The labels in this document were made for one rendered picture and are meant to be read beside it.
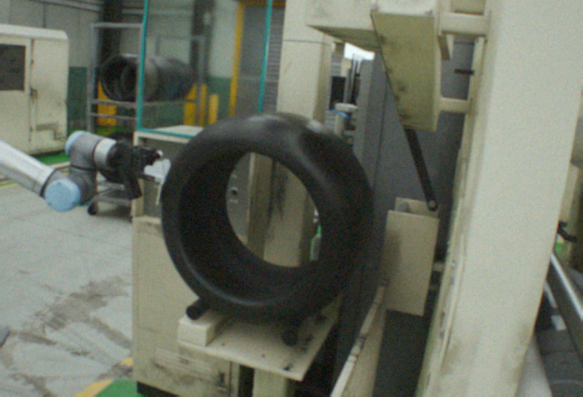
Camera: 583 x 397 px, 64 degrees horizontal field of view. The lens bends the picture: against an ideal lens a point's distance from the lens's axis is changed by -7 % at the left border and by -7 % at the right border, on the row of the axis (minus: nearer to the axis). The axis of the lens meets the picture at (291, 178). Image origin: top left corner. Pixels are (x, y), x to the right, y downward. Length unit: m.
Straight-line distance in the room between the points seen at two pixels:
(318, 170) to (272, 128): 0.15
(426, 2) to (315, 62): 0.81
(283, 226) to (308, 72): 0.49
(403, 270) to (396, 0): 0.92
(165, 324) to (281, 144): 1.33
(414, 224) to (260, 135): 0.53
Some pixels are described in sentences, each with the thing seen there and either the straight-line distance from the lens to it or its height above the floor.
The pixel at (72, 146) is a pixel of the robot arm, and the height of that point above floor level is 1.29.
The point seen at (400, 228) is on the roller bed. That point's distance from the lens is 1.46.
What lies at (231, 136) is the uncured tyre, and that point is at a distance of 1.22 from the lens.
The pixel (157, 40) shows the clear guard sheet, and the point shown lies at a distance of 2.12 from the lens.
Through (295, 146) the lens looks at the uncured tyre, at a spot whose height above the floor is 1.39.
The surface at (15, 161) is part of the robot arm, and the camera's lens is 1.52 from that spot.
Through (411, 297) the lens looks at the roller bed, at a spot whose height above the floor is 0.95.
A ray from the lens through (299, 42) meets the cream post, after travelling 1.55.
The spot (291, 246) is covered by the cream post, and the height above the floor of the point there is 1.01.
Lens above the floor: 1.55
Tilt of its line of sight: 12 degrees down
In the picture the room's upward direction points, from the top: 5 degrees clockwise
